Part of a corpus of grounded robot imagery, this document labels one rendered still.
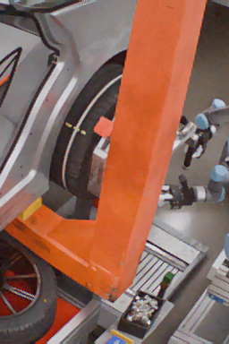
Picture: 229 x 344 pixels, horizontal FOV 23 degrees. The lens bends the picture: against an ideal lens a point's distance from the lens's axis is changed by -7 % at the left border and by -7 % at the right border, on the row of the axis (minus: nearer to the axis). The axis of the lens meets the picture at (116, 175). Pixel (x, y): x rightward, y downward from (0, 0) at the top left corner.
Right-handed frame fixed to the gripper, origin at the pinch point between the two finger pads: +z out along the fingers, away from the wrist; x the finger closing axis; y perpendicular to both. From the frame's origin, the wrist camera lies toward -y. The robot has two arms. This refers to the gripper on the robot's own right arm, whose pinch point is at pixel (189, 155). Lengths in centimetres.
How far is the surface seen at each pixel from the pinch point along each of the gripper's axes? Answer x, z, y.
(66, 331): 1, 97, -44
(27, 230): -37, 75, -18
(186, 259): 16, -6, -75
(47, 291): -15, 89, -32
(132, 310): 22, 75, -29
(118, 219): 6, 76, 23
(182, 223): -3, -36, -83
